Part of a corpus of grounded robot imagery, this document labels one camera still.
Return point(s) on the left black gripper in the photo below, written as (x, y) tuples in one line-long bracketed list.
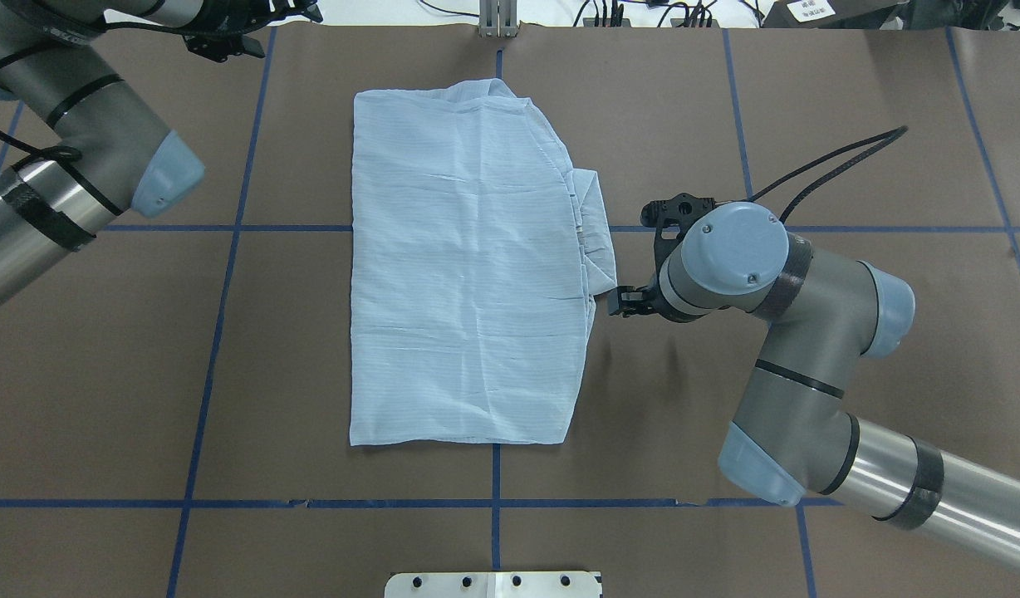
[(213, 43)]

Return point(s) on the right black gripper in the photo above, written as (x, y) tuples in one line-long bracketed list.
[(633, 301)]

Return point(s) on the light blue striped shirt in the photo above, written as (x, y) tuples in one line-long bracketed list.
[(479, 251)]

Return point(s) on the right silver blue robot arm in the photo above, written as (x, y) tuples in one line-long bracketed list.
[(824, 313)]

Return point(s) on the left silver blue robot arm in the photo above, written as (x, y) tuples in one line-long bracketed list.
[(113, 154)]

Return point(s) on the aluminium frame post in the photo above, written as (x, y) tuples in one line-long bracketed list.
[(498, 19)]

